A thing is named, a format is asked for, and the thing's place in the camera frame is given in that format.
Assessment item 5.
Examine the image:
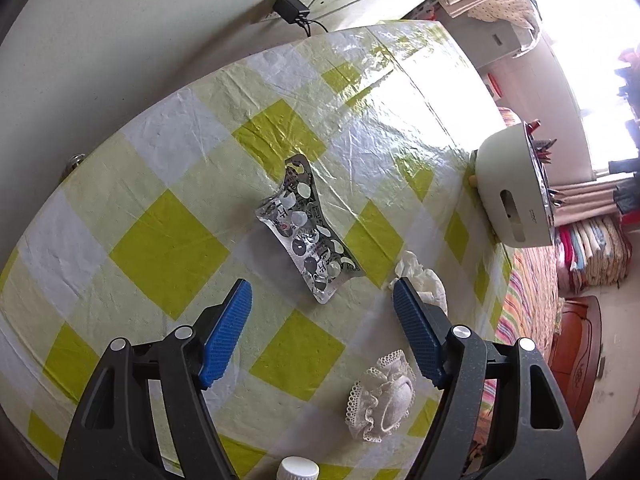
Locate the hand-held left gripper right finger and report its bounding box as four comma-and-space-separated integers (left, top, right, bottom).
392, 277, 588, 480

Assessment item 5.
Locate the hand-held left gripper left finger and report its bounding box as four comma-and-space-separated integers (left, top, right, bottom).
57, 279, 253, 480

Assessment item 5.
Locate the white tissue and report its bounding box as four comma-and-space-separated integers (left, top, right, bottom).
387, 251, 448, 313

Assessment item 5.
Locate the white lace cloth ball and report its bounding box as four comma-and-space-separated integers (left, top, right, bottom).
345, 349, 416, 443

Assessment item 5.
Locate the silver pill blister pack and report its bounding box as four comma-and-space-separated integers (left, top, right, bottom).
255, 156, 365, 305

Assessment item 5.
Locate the white bottle cap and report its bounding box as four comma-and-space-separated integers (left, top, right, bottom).
275, 456, 321, 480

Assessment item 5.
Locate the striped bedsheet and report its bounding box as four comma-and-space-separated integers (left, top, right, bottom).
470, 247, 566, 461

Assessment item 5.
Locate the wooden headboard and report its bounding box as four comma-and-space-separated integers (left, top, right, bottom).
547, 295, 603, 428

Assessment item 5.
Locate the white desk organizer box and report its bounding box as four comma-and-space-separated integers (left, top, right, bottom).
472, 122, 558, 248

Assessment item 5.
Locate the stack of folded quilts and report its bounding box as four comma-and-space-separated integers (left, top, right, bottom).
555, 215, 633, 291

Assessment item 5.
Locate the beige curtain beside quilts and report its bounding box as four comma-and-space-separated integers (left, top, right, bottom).
550, 180, 621, 226

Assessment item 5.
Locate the white floor appliance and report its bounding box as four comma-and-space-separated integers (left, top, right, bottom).
452, 7, 538, 68

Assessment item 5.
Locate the row of hanging clothes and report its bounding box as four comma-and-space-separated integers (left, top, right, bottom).
607, 45, 640, 216

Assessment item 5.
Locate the window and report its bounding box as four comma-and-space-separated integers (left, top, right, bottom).
525, 0, 640, 181

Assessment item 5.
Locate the black charger plug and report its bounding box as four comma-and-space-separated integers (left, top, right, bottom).
272, 0, 311, 23

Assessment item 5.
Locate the polka dot cloth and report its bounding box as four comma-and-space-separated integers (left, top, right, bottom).
472, 0, 543, 53

